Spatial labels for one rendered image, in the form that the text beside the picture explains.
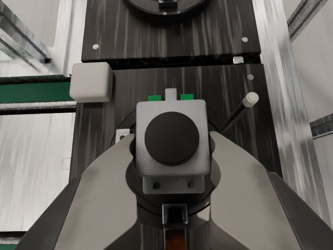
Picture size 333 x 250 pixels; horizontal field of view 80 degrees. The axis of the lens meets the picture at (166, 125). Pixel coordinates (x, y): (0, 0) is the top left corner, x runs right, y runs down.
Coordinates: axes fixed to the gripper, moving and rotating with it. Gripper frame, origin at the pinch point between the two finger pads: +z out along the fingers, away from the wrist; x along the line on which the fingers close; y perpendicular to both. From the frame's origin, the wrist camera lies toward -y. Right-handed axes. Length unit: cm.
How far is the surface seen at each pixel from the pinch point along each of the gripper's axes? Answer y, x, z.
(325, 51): 0.2, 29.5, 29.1
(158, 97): -0.8, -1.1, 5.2
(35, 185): 13.0, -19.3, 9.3
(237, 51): -2.6, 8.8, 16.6
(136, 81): 0.1, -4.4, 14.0
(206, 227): 12.6, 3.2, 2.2
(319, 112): 8.9, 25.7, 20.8
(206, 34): -4.6, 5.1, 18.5
